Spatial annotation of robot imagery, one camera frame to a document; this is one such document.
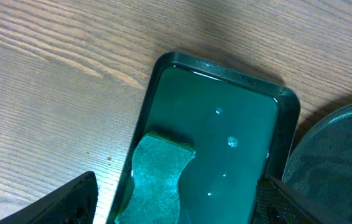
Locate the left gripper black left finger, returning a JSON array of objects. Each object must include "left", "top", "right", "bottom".
[{"left": 0, "top": 171, "right": 98, "bottom": 224}]

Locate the rectangular black water tray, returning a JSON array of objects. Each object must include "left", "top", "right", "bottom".
[{"left": 107, "top": 52, "right": 300, "bottom": 223}]

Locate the round black tray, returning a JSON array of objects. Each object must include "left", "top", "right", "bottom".
[{"left": 282, "top": 104, "right": 352, "bottom": 223}]

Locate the green sponge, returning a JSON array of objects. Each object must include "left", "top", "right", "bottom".
[{"left": 115, "top": 132, "right": 195, "bottom": 224}]

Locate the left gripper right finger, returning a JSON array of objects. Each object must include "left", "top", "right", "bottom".
[{"left": 256, "top": 174, "right": 349, "bottom": 224}]

